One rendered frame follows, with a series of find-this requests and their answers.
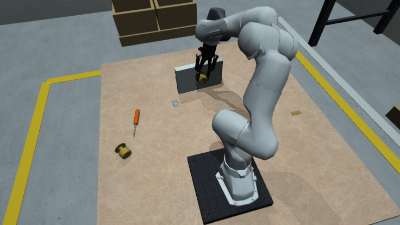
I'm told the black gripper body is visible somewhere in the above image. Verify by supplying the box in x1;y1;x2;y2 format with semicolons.
201;42;217;60

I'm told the brass door knob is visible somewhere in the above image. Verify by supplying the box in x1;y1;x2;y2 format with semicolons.
199;71;208;84
115;143;131;159

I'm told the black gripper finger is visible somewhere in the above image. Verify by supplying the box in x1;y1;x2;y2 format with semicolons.
206;54;218;81
195;54;208;81

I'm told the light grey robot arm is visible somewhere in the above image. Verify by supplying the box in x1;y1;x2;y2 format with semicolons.
195;7;299;207

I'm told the orange-handled screwdriver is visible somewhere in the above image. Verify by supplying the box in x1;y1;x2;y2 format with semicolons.
133;109;140;135

